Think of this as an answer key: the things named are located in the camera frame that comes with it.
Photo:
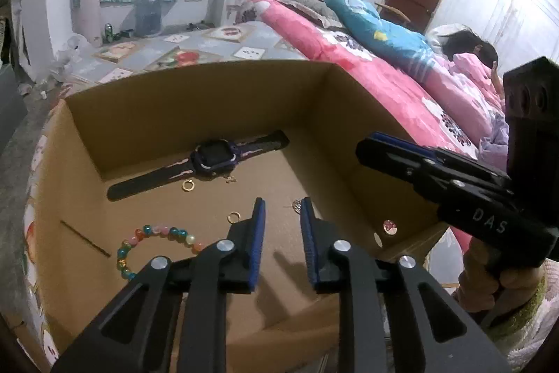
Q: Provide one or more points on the clear blue water jug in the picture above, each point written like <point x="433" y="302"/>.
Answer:
<point x="148" y="12"/>

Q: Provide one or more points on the white plastic bag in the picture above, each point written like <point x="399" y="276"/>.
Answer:
<point x="74" y="49"/>

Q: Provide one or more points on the person's right hand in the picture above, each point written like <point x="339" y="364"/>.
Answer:
<point x="476" y="285"/>

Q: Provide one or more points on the green drink can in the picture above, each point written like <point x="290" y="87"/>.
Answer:
<point x="108" y="33"/>

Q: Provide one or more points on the wooden chair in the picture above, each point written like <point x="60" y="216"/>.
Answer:
<point x="393" y="11"/>

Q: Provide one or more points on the person lying in bed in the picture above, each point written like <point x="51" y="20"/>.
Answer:
<point x="467" y="93"/>

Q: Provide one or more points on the teal printed pillow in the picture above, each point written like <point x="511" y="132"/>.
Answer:
<point x="380" y="28"/>

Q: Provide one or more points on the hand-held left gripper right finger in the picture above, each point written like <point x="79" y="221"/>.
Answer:
<point x="308" y="244"/>

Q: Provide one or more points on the rolled pale mat tube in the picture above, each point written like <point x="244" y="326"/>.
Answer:
<point x="87" y="6"/>

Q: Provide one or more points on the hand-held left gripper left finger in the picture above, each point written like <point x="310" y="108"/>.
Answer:
<point x="257" y="244"/>

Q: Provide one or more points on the white water dispenser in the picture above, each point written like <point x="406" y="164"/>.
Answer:
<point x="222" y="8"/>

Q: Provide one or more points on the grey patterned cloth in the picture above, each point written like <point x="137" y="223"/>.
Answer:
<point x="305" y="8"/>

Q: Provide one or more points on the pink floral blanket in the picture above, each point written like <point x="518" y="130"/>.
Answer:
<point x="362" y="67"/>

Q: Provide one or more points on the small gold earring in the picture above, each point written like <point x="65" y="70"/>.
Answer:
<point x="230" y="179"/>

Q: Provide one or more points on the dark purple wrist watch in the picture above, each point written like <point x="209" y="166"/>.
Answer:
<point x="214" y="156"/>

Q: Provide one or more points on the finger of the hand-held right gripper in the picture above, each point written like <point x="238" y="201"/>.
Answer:
<point x="410" y="142"/>
<point x="393" y="159"/>

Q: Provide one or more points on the fruit print floor mat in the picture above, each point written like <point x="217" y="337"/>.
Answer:
<point x="144" y="54"/>

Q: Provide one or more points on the brown cardboard box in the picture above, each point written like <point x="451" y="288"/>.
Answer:
<point x="144" y="119"/>

